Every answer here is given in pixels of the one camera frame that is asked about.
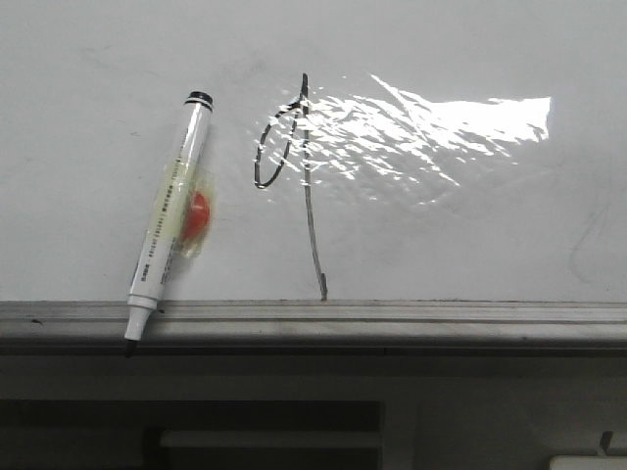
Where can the white box bottom right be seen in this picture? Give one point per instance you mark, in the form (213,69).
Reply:
(588,462)

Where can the white black whiteboard marker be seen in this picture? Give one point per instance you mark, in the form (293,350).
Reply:
(167,217)

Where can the grey aluminium whiteboard frame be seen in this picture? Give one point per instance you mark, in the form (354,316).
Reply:
(93,327)

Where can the white whiteboard surface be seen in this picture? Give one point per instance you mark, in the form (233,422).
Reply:
(456,150)

